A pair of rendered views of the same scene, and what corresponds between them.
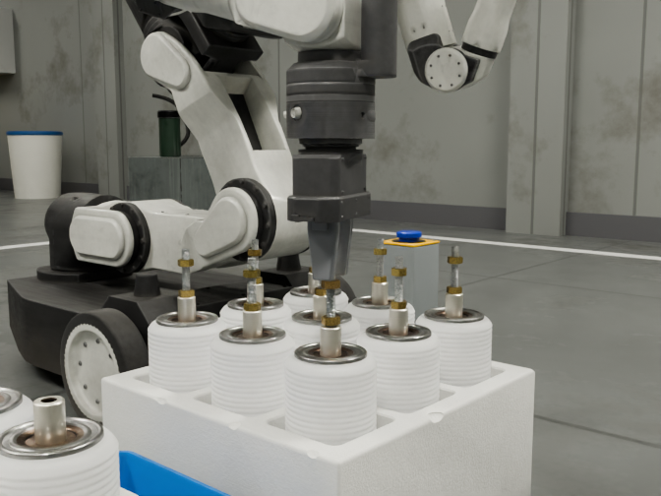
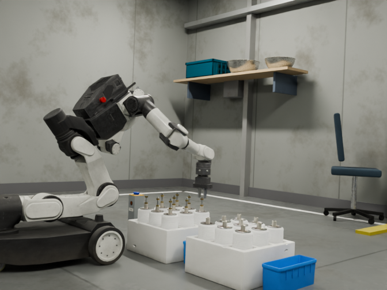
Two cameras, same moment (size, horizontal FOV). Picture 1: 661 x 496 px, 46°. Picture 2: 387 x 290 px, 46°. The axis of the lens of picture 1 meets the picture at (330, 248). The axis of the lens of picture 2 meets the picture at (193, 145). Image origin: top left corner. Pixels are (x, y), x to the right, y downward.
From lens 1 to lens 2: 274 cm
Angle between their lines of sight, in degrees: 82
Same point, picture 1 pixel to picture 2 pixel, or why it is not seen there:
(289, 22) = (210, 156)
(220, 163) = (98, 178)
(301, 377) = (207, 214)
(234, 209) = (114, 191)
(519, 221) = not seen: outside the picture
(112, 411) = (170, 237)
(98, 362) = (109, 242)
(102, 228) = (50, 206)
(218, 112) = (100, 163)
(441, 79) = (115, 151)
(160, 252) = (67, 210)
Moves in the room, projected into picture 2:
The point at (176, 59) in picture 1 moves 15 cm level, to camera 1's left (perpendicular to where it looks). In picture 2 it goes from (91, 147) to (80, 147)
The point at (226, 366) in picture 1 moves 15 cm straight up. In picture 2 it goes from (192, 218) to (193, 191)
